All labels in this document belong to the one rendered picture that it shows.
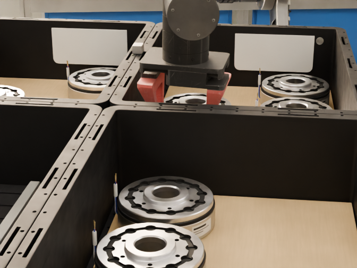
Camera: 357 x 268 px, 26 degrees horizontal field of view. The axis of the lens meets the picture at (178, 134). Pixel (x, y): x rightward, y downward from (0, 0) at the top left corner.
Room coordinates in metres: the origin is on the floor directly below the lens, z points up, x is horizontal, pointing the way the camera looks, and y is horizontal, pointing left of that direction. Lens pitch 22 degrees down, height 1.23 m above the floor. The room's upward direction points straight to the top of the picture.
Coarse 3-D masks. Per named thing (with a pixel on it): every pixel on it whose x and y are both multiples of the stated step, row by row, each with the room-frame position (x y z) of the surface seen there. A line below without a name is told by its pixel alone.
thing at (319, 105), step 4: (268, 100) 1.04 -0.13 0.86; (272, 100) 1.04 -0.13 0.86; (276, 100) 1.04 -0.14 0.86; (280, 100) 1.04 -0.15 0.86; (284, 100) 1.05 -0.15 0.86; (304, 100) 1.04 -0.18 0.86; (308, 100) 1.04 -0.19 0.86; (312, 100) 1.04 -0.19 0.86; (316, 100) 1.04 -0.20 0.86; (264, 104) 1.02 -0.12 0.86; (268, 104) 1.02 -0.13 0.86; (272, 104) 1.03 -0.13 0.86; (276, 104) 1.02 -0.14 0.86; (312, 104) 1.02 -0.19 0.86; (316, 104) 1.03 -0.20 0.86; (320, 104) 1.02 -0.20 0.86; (324, 104) 1.02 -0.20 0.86; (316, 108) 1.01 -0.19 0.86; (320, 108) 1.01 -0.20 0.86; (324, 108) 1.02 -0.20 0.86; (328, 108) 1.01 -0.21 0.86
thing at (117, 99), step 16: (160, 32) 1.17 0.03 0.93; (336, 32) 1.17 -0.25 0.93; (144, 48) 1.07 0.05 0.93; (352, 64) 0.99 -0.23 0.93; (128, 80) 0.93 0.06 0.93; (352, 80) 0.92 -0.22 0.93; (112, 96) 0.86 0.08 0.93; (304, 112) 0.81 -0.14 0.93; (320, 112) 0.81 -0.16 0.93; (336, 112) 0.81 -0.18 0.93; (352, 112) 0.81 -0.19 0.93
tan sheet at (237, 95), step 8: (168, 88) 1.19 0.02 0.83; (176, 88) 1.19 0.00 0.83; (184, 88) 1.19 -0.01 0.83; (192, 88) 1.19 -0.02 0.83; (200, 88) 1.19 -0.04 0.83; (232, 88) 1.19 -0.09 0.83; (240, 88) 1.19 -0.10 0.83; (248, 88) 1.19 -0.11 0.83; (256, 88) 1.19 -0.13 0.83; (168, 96) 1.15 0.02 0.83; (224, 96) 1.15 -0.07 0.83; (232, 96) 1.15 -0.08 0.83; (240, 96) 1.15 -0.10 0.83; (248, 96) 1.15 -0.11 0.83; (256, 96) 1.15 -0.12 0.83; (232, 104) 1.11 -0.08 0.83; (240, 104) 1.11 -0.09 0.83; (248, 104) 1.11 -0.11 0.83
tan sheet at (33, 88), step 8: (0, 80) 1.23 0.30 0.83; (8, 80) 1.23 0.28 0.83; (16, 80) 1.23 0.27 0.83; (24, 80) 1.23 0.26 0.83; (32, 80) 1.23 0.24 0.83; (40, 80) 1.23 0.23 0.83; (48, 80) 1.23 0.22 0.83; (56, 80) 1.23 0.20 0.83; (64, 80) 1.23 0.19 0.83; (24, 88) 1.19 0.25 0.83; (32, 88) 1.19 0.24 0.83; (40, 88) 1.19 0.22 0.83; (48, 88) 1.19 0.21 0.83; (56, 88) 1.19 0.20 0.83; (64, 88) 1.19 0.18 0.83; (32, 96) 1.15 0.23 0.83; (40, 96) 1.15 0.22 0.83; (48, 96) 1.15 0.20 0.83; (56, 96) 1.15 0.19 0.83; (64, 96) 1.15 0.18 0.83
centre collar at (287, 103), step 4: (288, 100) 1.03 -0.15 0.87; (292, 100) 1.03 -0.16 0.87; (296, 100) 1.03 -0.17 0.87; (300, 100) 1.03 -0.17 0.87; (280, 104) 1.01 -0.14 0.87; (284, 104) 1.01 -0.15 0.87; (288, 104) 1.02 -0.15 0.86; (292, 104) 1.02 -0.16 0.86; (296, 104) 1.02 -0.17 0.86; (300, 104) 1.02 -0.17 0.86; (304, 104) 1.01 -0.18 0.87; (308, 104) 1.01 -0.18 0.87
